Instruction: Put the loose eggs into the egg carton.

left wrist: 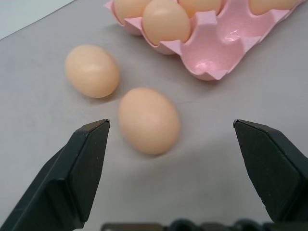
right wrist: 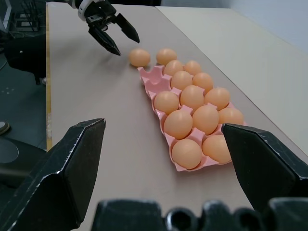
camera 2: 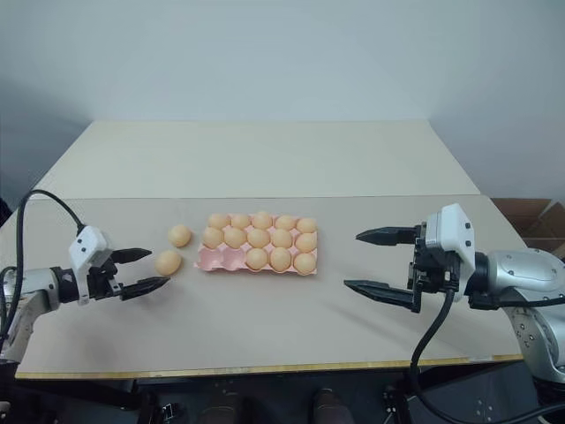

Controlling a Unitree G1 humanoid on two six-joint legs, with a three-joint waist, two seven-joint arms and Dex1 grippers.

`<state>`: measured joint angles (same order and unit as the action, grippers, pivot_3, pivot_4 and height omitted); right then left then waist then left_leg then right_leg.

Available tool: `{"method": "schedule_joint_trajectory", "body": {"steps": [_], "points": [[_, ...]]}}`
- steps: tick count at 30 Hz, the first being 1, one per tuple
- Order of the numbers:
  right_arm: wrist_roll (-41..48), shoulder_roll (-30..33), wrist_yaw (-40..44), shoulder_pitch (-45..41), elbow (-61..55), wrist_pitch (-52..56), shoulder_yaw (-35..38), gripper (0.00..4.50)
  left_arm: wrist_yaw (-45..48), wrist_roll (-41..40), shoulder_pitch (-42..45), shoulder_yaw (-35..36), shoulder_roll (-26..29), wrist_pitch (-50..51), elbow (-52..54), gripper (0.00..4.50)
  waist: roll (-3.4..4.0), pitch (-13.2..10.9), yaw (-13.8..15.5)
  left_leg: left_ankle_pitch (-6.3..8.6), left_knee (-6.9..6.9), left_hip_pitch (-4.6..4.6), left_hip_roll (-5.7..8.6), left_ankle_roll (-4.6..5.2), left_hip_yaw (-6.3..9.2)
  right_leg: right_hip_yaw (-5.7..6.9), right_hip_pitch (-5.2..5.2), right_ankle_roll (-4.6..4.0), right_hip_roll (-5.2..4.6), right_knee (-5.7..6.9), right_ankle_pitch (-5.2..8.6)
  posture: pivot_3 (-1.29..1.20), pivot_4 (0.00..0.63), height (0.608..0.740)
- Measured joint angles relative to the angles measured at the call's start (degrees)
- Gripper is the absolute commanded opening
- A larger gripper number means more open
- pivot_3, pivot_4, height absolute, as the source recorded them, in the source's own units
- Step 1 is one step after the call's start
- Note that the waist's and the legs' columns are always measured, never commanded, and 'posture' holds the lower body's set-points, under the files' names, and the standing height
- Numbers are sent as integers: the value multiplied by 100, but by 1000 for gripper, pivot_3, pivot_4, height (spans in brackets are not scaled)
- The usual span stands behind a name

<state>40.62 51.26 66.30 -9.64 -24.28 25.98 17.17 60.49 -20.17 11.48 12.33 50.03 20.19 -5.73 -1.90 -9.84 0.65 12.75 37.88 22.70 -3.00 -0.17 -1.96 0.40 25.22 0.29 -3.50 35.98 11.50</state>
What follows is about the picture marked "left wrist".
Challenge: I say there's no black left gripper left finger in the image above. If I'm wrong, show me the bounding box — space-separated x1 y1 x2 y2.
0 118 111 231

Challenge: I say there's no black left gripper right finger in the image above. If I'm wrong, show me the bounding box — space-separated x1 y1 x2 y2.
232 119 308 231

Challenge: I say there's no beige egg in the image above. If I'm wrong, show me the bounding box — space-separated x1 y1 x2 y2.
142 0 192 46
178 0 223 19
118 87 181 155
249 0 299 15
114 0 153 26
64 44 120 99

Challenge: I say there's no pink egg carton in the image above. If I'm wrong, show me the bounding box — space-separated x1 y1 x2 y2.
104 0 304 81

